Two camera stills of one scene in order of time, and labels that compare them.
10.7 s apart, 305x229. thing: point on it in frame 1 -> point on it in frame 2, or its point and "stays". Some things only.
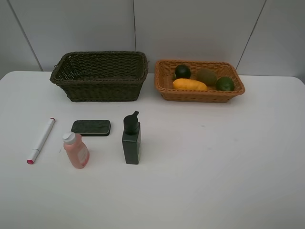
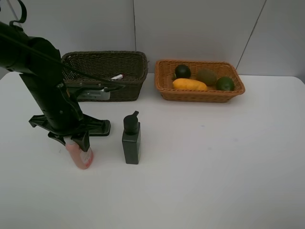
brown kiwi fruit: x=207 y=76 stays
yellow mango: x=188 y=84 stays
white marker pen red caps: x=41 y=140 -> x=117 y=77
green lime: x=225 y=83 stays
